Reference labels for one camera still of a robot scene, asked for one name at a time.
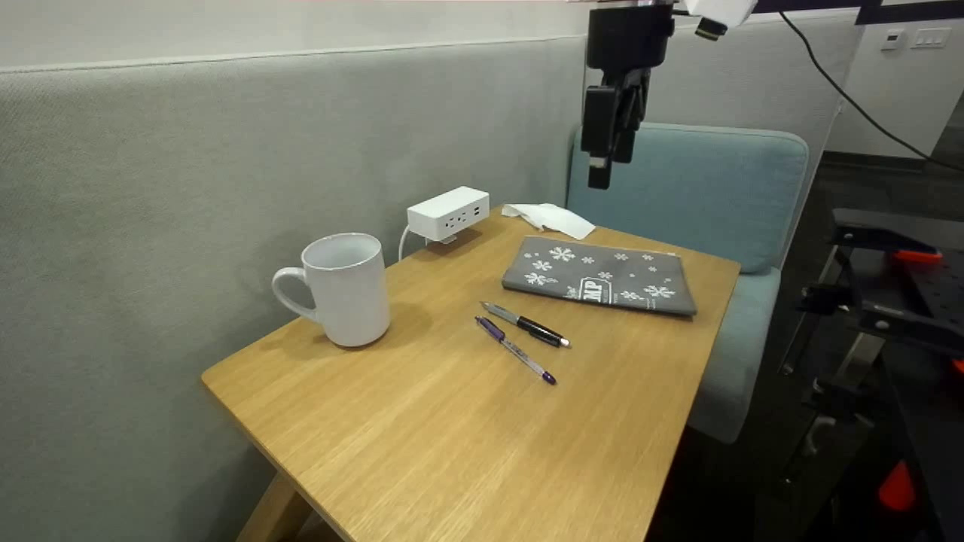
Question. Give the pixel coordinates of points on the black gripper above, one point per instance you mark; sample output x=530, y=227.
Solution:
x=630, y=36

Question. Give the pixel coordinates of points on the grey snowflake folder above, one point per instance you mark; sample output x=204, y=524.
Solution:
x=602, y=275

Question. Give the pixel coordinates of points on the black ballpoint pen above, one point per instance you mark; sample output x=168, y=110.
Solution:
x=530, y=327

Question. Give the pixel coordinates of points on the silver black pen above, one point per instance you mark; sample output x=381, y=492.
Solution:
x=512, y=351

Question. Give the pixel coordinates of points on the teal upholstered chair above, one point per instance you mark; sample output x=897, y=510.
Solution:
x=702, y=191

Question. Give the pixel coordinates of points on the white paper tissue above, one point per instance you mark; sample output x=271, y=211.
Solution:
x=555, y=217

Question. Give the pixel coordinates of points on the white power outlet box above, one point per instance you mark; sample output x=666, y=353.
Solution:
x=448, y=211

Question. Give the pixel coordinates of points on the white ceramic mug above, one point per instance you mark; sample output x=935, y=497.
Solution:
x=347, y=289

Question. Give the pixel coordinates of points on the black tripod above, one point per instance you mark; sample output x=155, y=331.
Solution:
x=833, y=394

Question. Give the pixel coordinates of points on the black equipment table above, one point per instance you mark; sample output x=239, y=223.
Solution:
x=929, y=303

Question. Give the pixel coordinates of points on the wooden table leg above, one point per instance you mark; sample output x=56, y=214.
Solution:
x=270, y=514

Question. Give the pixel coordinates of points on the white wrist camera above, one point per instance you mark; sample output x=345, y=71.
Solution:
x=720, y=17

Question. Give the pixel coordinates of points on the dark overhead mount bar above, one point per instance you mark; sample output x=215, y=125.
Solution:
x=904, y=9

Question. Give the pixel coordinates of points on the white wall switch panel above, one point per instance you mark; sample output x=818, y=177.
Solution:
x=915, y=36

